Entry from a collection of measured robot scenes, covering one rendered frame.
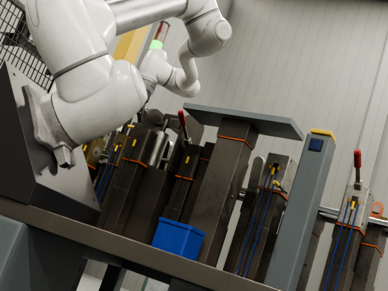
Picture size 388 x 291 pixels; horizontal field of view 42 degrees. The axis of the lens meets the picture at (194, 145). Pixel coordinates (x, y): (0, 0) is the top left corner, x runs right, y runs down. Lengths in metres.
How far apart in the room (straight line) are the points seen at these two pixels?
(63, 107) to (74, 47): 0.15
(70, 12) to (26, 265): 0.59
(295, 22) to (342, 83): 1.57
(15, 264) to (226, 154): 0.68
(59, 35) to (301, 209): 0.76
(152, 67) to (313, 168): 1.07
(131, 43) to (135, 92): 1.85
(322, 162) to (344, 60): 8.36
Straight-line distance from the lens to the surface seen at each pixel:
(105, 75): 1.26
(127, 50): 3.09
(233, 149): 1.52
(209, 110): 1.57
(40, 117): 1.31
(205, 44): 1.77
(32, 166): 1.19
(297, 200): 1.41
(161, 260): 1.01
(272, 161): 1.64
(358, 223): 1.52
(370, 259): 1.66
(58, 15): 1.28
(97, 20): 1.33
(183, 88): 2.28
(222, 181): 1.50
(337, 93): 9.46
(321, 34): 10.03
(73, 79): 1.27
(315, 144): 1.44
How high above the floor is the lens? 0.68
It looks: 13 degrees up
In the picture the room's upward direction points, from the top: 19 degrees clockwise
